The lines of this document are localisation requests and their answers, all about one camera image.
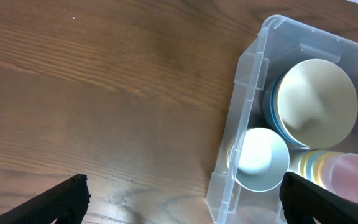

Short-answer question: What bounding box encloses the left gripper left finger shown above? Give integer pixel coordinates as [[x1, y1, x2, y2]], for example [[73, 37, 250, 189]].
[[0, 174, 91, 224]]

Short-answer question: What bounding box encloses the clear plastic storage container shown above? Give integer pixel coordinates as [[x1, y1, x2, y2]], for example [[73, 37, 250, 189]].
[[206, 15, 358, 223]]

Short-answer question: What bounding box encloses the light blue cup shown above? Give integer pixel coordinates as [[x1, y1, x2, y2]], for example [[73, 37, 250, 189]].
[[305, 150, 326, 182]]

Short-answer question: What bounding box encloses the yellow small bowl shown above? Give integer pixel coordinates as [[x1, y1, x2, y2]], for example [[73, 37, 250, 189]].
[[226, 136, 236, 168]]

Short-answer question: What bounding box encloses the light blue small bowl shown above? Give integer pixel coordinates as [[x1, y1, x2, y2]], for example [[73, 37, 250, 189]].
[[235, 128, 290, 192]]

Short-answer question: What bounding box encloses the dark blue bowl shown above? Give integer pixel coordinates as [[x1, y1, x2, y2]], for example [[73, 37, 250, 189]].
[[262, 72, 306, 147]]

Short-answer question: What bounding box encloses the pink cup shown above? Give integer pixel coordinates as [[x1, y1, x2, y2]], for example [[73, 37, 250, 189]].
[[321, 153, 358, 204]]

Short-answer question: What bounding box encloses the white cup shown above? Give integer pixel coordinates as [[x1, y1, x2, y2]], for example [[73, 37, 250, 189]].
[[288, 149, 305, 174]]

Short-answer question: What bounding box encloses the beige bowl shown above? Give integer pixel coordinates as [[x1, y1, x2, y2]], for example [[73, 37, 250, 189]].
[[274, 59, 358, 149]]

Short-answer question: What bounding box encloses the yellow cup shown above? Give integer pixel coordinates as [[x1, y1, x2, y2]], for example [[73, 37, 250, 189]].
[[299, 151, 314, 178], [313, 151, 340, 188]]

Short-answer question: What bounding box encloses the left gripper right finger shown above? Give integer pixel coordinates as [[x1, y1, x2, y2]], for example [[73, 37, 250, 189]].
[[280, 172, 358, 224]]

